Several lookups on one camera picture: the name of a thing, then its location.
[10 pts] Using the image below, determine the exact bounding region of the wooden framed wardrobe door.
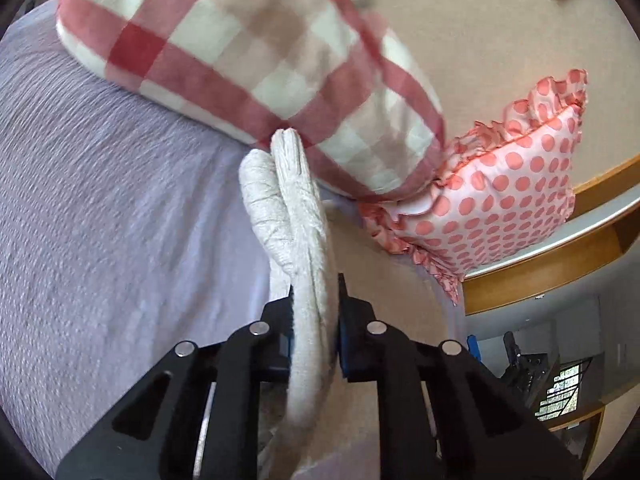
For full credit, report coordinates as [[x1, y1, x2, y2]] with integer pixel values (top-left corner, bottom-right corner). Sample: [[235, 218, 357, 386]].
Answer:
[[463, 156, 639, 316]]

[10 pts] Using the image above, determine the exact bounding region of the lavender textured bed sheet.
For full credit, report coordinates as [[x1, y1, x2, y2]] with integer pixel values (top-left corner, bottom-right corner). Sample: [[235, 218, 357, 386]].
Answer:
[[1, 0, 269, 474]]

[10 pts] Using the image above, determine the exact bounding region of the pink polka dot ruffled pillow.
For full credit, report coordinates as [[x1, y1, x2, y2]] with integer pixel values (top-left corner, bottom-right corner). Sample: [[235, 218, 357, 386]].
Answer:
[[359, 70, 588, 301]]

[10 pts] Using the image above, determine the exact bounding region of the red white plaid pillow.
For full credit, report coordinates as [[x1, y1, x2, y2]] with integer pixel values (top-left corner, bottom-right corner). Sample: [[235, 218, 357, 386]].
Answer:
[[56, 0, 445, 202]]

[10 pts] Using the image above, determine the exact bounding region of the beige cable-knit sweater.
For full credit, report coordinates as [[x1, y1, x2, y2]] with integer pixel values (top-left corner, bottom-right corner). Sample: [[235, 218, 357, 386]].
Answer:
[[239, 129, 338, 479]]

